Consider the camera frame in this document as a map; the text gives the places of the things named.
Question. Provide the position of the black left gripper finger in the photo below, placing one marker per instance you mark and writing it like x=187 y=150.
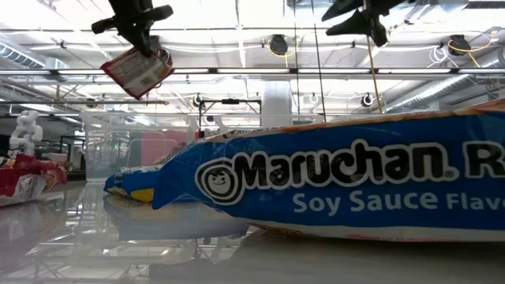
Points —
x=141 y=41

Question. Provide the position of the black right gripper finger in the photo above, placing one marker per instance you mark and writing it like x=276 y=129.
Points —
x=363 y=23
x=343 y=8

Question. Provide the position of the red yellow noodle packet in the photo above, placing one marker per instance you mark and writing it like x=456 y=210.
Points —
x=138 y=75

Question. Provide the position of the blue yellow noodle packet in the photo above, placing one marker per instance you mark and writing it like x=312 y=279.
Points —
x=134 y=183

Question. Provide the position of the red Maruchan noodle packet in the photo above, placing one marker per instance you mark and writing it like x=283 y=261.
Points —
x=23 y=177

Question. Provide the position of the large blue Maruchan soy packet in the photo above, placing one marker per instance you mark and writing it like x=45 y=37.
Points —
x=355 y=213

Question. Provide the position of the small black ceiling reel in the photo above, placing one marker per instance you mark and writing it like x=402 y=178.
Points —
x=197 y=100
x=367 y=99

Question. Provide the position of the clear plastic bin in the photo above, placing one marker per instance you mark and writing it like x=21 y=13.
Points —
x=94 y=134

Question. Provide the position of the pink panel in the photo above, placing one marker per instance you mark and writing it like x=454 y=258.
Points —
x=148 y=146

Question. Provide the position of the white building column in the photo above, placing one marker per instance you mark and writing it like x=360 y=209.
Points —
x=276 y=102

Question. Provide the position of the silver ceiling duct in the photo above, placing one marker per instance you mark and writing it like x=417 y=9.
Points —
x=434 y=94

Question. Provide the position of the black metal frame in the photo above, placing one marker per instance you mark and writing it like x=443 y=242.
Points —
x=230 y=101

